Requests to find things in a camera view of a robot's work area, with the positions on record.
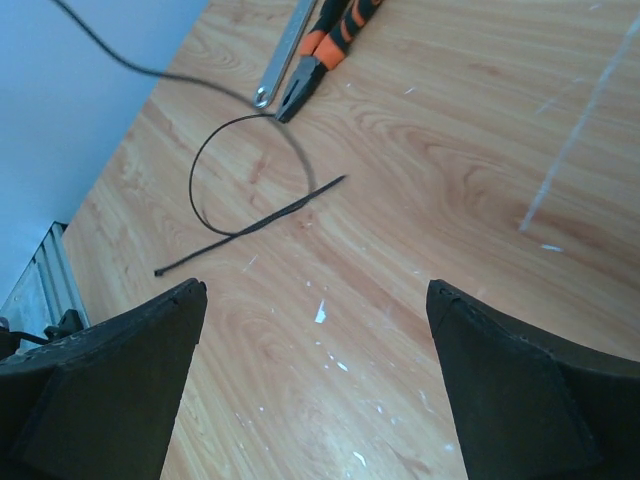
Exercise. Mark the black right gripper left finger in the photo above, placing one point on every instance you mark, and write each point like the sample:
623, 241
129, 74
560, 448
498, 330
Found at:
102, 403

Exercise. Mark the silver adjustable wrench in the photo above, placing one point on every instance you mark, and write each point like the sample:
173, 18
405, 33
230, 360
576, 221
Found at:
282, 55

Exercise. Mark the orange black pliers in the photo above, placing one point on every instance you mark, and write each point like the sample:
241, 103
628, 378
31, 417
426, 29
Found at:
322, 49

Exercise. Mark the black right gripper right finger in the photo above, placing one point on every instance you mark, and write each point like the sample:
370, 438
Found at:
528, 404

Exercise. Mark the aluminium frame rail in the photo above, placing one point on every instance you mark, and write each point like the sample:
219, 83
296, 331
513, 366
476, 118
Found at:
46, 302

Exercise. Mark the black zip tie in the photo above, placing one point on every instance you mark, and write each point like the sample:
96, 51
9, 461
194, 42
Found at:
287, 210

